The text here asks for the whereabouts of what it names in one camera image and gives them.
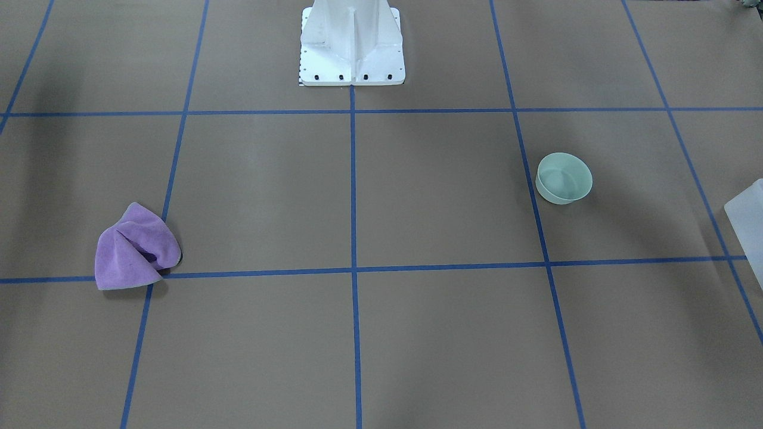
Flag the clear plastic storage box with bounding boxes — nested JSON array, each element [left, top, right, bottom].
[[724, 178, 762, 285]]

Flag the green plastic bowl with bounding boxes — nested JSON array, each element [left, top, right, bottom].
[[535, 152, 593, 206]]

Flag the purple microfiber cloth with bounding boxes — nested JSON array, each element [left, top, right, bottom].
[[94, 203, 182, 291]]

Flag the white pedestal column base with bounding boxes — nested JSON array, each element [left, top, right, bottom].
[[298, 1, 406, 86]]

